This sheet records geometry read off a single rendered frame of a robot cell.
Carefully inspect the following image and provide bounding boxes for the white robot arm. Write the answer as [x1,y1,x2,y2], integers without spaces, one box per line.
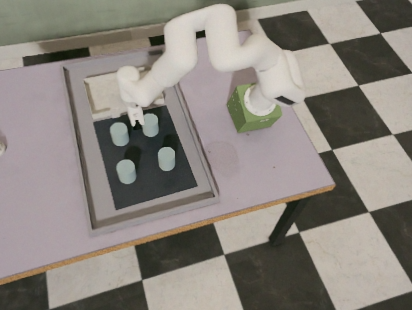
[107,4,306,118]

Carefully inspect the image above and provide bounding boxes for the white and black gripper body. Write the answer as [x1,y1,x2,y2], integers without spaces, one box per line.
[126,105,145,127]

